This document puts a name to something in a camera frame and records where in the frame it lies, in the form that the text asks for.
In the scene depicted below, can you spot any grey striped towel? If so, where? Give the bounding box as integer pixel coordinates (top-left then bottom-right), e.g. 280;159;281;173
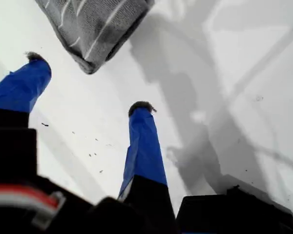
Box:
34;0;156;75

